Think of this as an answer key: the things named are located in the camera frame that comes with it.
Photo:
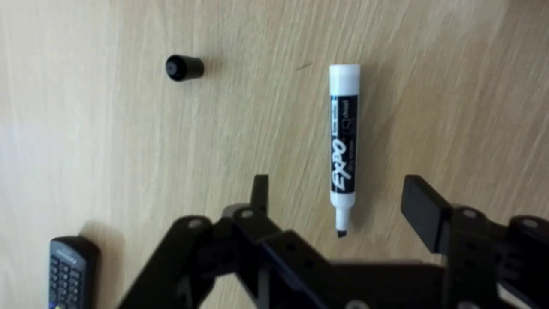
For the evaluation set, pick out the black marker cap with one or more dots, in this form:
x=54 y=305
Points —
x=182 y=66

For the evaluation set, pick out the black and white whiteboard marker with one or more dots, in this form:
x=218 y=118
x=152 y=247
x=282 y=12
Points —
x=344 y=108

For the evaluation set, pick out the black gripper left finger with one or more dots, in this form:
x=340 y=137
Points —
x=273 y=266

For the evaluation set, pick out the round wooden table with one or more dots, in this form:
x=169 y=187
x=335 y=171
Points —
x=98 y=140

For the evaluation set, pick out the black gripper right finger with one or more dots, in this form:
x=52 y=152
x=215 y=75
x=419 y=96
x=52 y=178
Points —
x=479 y=254

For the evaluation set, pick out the black remote control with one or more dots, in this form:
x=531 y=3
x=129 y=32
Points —
x=73 y=271

